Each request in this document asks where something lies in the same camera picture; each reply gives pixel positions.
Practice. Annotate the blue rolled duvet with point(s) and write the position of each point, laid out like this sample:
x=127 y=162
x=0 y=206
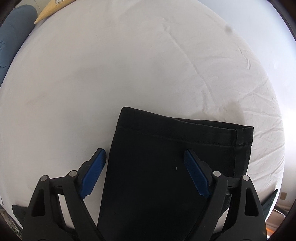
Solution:
x=14 y=31

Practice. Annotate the black denim pants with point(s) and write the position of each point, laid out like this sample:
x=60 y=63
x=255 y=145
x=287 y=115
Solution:
x=148 y=193

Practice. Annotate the yellow pillow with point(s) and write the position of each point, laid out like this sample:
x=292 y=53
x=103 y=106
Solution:
x=51 y=8

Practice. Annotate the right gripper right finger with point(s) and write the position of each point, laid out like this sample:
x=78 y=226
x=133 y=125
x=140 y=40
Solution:
x=245 y=219

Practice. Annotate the beige wall switch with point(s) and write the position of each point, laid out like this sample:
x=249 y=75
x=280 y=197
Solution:
x=283 y=195

